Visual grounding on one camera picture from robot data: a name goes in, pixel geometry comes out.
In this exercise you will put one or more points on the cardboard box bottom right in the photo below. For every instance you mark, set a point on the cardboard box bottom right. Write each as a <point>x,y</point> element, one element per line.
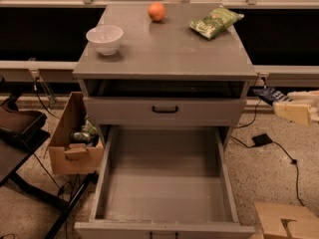
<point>283,221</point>

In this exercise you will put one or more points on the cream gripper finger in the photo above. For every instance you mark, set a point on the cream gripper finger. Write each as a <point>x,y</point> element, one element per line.
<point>312,96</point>
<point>300,113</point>

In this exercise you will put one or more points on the black drawer handle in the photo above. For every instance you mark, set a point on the black drawer handle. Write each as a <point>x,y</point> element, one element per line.
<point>158,110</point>

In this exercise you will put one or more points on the blue rxbar blueberry bar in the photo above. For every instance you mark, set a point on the blue rxbar blueberry bar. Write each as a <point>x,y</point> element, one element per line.
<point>271,95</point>

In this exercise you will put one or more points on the green items in box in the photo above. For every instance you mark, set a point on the green items in box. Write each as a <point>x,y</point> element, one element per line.
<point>87,133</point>

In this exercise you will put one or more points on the orange fruit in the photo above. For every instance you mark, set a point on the orange fruit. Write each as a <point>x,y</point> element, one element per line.
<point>156,11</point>

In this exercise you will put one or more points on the white ceramic bowl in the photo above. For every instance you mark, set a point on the white ceramic bowl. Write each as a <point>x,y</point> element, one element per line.
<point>105,39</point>

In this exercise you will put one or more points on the dark chair on left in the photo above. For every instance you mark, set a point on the dark chair on left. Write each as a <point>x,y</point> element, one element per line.
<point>15,149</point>

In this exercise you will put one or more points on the open cardboard box left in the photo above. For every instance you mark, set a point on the open cardboard box left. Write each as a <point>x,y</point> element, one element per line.
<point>69,152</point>

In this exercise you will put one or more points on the grey drawer cabinet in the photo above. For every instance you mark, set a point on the grey drawer cabinet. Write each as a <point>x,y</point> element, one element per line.
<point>166,60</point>

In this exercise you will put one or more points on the black power adapter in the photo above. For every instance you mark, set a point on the black power adapter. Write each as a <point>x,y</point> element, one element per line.
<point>261,139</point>

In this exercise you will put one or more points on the closed grey top drawer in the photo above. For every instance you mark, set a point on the closed grey top drawer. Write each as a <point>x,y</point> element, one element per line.
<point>138,111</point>

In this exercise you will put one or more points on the green chip bag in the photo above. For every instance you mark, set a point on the green chip bag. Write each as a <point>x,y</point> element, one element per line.
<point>216,22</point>

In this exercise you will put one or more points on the open grey middle drawer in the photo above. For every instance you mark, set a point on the open grey middle drawer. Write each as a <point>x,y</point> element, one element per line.
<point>163,183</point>

